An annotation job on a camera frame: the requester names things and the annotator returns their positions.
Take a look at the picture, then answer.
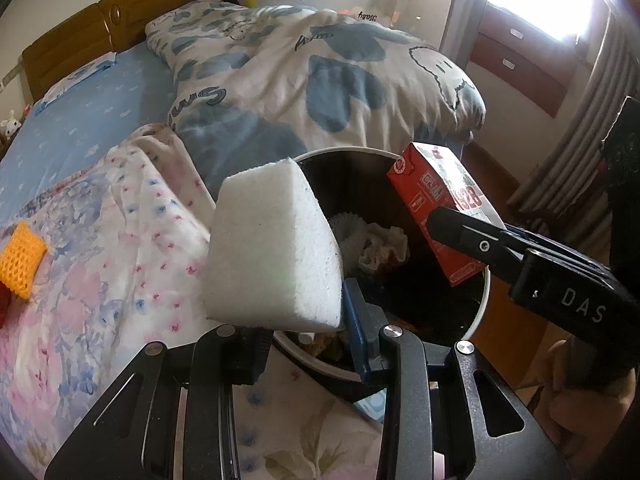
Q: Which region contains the red drink carton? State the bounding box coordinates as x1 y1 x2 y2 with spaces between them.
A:
386 142 507 289

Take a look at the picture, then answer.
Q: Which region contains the white ruffled foam net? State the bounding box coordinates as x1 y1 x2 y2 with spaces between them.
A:
327 212 365 251

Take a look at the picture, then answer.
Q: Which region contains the blue and white pillow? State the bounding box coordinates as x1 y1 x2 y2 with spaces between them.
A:
34 52 119 112

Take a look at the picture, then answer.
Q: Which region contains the wooden headboard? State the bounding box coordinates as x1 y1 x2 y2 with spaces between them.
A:
22 0 224 102

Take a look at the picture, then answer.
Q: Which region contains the white plush rabbit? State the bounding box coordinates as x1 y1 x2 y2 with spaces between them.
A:
0 110 24 142

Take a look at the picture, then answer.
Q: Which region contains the floral pink blanket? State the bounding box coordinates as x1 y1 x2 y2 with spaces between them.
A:
0 124 387 480

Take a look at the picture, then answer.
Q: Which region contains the person's right hand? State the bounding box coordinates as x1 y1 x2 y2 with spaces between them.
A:
520 337 632 443

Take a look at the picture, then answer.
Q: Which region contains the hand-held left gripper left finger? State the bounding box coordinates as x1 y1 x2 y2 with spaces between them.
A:
45 324 267 480

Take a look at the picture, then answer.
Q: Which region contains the white quilt with blue hearts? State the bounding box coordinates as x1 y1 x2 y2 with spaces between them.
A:
145 0 487 187

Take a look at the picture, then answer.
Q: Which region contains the white paper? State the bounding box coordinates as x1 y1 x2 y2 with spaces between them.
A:
356 224 409 272

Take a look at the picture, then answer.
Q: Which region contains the yellow snack wrapper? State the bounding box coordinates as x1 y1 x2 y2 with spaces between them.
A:
300 331 352 359

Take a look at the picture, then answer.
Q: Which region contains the white round bin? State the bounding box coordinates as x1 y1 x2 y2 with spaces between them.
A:
270 147 492 402

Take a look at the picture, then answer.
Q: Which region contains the white foam block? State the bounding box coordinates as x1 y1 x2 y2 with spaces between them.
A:
202 157 347 334

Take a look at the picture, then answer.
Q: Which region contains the orange foam fruit net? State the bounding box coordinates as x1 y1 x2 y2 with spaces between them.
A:
0 221 51 302

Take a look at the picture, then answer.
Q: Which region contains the light blue bed sheet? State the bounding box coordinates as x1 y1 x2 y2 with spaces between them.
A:
0 40 177 228

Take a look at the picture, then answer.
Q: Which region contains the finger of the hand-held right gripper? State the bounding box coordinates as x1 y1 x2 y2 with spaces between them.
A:
425 207 531 282

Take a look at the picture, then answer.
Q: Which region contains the striped grey curtain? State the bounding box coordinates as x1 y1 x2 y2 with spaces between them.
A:
509 0 640 233

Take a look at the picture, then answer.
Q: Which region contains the brown drawer cabinet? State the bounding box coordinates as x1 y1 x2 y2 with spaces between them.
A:
469 2 592 120

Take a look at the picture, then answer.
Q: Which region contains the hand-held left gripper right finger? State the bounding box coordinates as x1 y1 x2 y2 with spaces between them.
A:
342 279 572 480

